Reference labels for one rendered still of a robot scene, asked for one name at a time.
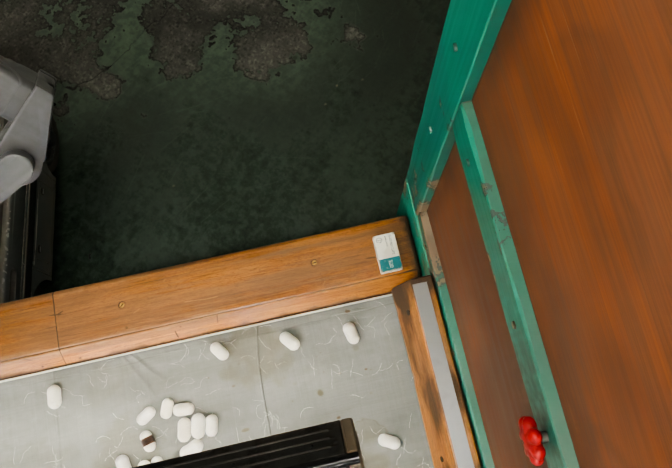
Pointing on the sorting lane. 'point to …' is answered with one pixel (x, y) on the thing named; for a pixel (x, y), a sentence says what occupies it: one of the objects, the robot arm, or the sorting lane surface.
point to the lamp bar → (282, 450)
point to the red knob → (533, 440)
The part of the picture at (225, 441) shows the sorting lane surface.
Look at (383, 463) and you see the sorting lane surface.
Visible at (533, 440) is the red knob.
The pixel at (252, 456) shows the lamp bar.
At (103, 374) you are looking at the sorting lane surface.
